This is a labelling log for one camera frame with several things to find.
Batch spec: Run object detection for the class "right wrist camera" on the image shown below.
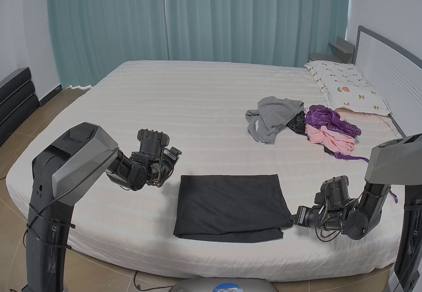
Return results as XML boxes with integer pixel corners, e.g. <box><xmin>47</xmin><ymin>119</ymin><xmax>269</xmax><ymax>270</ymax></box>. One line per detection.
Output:
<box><xmin>315</xmin><ymin>176</ymin><xmax>350</xmax><ymax>207</ymax></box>

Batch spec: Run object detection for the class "blue-green curtain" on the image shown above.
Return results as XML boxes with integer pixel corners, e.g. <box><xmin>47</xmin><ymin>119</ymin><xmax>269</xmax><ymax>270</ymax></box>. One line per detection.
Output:
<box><xmin>164</xmin><ymin>0</ymin><xmax>351</xmax><ymax>69</ymax></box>
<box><xmin>47</xmin><ymin>0</ymin><xmax>168</xmax><ymax>88</ymax></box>

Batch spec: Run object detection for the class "pile of clothes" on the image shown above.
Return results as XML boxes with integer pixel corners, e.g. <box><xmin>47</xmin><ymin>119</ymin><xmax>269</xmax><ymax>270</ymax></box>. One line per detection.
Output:
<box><xmin>286</xmin><ymin>105</ymin><xmax>398</xmax><ymax>204</ymax></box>

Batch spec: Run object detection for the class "grey garment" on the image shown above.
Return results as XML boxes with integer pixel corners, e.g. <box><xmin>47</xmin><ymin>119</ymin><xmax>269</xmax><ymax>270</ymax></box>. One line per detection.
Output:
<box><xmin>246</xmin><ymin>96</ymin><xmax>304</xmax><ymax>145</ymax></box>

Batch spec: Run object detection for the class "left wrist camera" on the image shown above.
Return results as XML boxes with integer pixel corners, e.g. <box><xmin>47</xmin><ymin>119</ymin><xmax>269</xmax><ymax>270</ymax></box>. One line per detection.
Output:
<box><xmin>137</xmin><ymin>129</ymin><xmax>171</xmax><ymax>154</ymax></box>

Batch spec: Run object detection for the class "bed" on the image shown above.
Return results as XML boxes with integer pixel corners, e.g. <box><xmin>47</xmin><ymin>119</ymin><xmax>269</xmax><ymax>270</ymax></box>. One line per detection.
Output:
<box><xmin>6</xmin><ymin>25</ymin><xmax>422</xmax><ymax>283</ymax></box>

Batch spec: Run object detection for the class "black garment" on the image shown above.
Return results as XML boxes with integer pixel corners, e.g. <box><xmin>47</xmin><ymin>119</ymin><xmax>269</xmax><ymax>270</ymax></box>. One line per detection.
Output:
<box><xmin>173</xmin><ymin>173</ymin><xmax>294</xmax><ymax>242</ymax></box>

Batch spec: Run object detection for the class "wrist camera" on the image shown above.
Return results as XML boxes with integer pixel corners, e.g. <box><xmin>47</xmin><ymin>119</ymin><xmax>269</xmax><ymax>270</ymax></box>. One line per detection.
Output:
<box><xmin>137</xmin><ymin>129</ymin><xmax>171</xmax><ymax>154</ymax></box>
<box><xmin>315</xmin><ymin>176</ymin><xmax>350</xmax><ymax>207</ymax></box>

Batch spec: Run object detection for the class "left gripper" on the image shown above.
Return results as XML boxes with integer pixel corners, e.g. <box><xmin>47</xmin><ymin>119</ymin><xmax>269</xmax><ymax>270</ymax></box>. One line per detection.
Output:
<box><xmin>160</xmin><ymin>146</ymin><xmax>183</xmax><ymax>169</ymax></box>

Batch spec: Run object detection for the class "black chest of drawers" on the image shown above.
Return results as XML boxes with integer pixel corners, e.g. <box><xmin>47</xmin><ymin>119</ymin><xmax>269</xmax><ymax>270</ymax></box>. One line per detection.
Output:
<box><xmin>0</xmin><ymin>67</ymin><xmax>41</xmax><ymax>148</ymax></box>

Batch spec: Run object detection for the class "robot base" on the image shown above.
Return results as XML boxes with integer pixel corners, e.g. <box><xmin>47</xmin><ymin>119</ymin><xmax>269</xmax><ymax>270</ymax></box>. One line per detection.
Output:
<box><xmin>173</xmin><ymin>277</ymin><xmax>273</xmax><ymax>292</ymax></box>

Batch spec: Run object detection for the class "grey bedside table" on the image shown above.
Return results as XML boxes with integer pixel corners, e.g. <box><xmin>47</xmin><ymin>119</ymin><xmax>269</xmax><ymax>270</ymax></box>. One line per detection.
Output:
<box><xmin>309</xmin><ymin>37</ymin><xmax>355</xmax><ymax>64</ymax></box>

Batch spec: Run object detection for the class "white printed pillow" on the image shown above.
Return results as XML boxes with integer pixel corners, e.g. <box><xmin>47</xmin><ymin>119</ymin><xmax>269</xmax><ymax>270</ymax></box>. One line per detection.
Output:
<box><xmin>304</xmin><ymin>60</ymin><xmax>392</xmax><ymax>116</ymax></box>

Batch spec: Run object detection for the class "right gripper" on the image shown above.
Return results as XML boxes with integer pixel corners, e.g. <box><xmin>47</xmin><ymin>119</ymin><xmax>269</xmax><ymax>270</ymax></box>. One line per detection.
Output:
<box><xmin>290</xmin><ymin>206</ymin><xmax>319</xmax><ymax>227</ymax></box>

